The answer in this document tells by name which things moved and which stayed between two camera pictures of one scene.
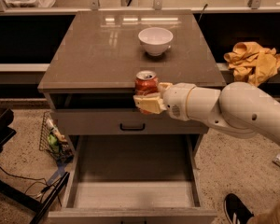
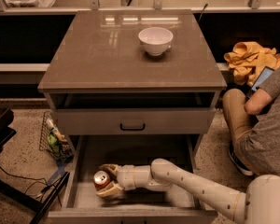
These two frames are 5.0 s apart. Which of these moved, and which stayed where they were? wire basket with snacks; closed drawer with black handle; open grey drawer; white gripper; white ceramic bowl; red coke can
Moved: red coke can; white gripper
Stayed: white ceramic bowl; open grey drawer; closed drawer with black handle; wire basket with snacks
